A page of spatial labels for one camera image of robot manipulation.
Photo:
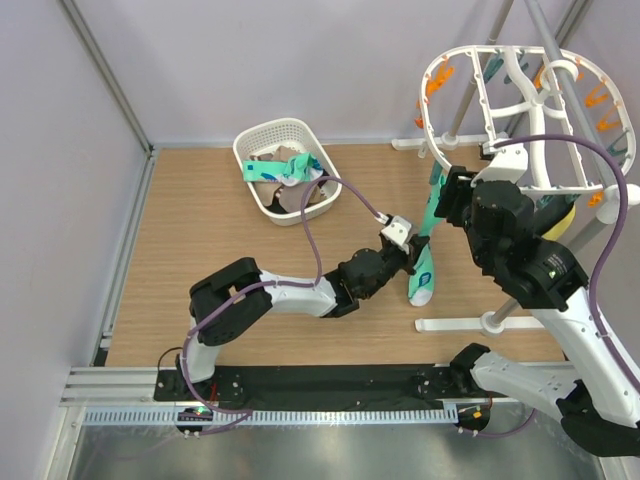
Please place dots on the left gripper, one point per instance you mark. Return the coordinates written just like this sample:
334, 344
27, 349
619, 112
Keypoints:
416, 244

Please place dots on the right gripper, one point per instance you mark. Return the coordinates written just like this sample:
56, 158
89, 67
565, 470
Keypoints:
457, 187

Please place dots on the teal patterned sock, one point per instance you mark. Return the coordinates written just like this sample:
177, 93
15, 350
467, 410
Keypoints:
421, 283
300, 168

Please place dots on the white round clip hanger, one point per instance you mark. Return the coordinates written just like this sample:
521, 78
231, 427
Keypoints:
536, 77

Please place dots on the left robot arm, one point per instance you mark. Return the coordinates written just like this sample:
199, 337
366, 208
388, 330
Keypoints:
228, 302

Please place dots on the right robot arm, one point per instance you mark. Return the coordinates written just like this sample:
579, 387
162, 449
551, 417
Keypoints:
598, 407

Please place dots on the yellow sock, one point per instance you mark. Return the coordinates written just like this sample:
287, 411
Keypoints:
559, 229

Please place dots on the white and grey drying rack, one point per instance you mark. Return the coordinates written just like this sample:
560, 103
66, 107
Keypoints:
491, 321

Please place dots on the white perforated plastic basket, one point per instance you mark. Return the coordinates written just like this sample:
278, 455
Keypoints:
278, 140

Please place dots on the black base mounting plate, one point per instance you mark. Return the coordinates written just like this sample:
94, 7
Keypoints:
334, 387

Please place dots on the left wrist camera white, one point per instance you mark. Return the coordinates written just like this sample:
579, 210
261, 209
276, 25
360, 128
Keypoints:
398, 231

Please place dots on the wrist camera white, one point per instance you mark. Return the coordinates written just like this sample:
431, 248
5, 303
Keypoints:
507, 163
398, 231

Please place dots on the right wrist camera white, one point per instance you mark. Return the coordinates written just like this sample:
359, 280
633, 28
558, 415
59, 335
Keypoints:
507, 163

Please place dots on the slotted grey cable duct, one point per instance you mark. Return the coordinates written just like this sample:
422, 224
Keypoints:
184, 416

